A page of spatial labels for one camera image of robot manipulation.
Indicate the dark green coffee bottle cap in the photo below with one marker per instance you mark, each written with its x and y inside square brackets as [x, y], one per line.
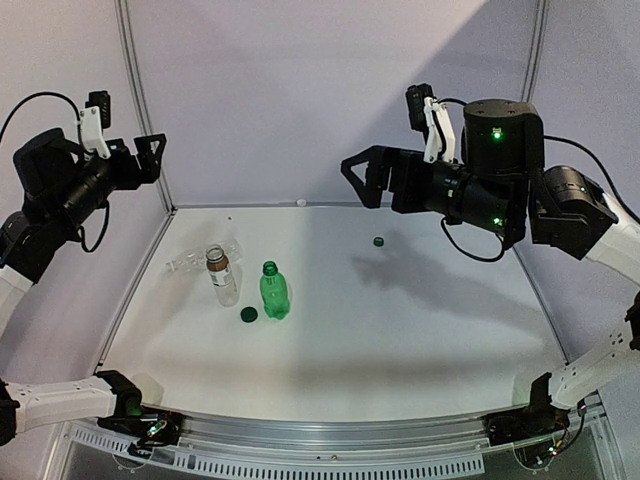
[249, 314]

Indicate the coffee bottle with dark cap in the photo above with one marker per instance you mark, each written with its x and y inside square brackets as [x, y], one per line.
[221, 274]

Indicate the aluminium frame rail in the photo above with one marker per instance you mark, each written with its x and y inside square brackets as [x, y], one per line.
[292, 204]
[133, 286]

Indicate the green plastic bottle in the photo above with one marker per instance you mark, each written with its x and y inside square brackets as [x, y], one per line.
[274, 291]

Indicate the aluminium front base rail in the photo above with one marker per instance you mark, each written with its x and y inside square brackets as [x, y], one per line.
[454, 447]

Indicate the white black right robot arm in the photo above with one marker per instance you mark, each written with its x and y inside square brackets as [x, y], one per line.
[493, 176]

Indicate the clear plastic bottle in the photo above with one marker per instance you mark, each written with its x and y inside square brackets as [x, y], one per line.
[194, 260]

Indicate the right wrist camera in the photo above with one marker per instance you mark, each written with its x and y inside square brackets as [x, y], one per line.
[430, 117]

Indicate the aluminium frame rail back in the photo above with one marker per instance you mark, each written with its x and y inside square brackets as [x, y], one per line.
[292, 204]

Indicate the aluminium frame post right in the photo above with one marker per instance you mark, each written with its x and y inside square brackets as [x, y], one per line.
[536, 47]

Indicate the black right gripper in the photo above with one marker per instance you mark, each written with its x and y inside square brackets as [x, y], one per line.
[403, 160]

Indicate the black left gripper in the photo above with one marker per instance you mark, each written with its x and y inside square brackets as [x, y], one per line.
[131, 176]

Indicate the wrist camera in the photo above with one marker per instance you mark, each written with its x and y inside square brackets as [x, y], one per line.
[95, 117]
[430, 117]

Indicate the aluminium frame post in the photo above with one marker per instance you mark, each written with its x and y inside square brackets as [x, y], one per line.
[132, 66]
[536, 47]

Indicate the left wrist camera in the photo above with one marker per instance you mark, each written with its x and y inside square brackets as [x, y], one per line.
[95, 117]

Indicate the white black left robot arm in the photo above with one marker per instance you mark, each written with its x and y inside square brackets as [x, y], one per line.
[63, 185]

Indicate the aluminium frame post left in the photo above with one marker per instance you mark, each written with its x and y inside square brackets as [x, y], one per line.
[132, 66]

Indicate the aluminium frame rail left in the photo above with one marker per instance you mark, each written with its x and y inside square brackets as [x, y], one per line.
[133, 286]

